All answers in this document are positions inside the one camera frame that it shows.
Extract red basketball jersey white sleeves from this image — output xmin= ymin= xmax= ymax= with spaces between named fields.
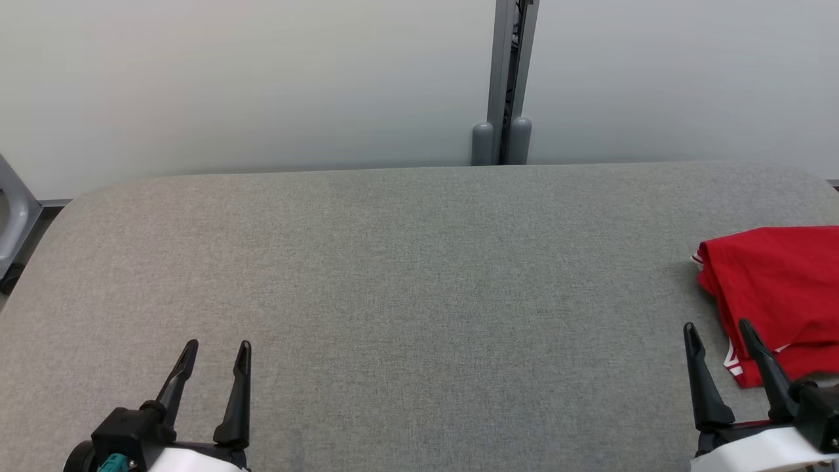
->
xmin=692 ymin=226 xmax=839 ymax=368

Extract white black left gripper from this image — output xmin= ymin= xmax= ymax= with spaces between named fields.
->
xmin=146 ymin=339 xmax=252 ymax=472

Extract grey metal stand leg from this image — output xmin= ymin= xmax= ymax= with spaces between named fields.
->
xmin=0 ymin=154 xmax=44 ymax=296

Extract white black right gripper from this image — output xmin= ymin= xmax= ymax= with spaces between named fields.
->
xmin=683 ymin=318 xmax=839 ymax=472

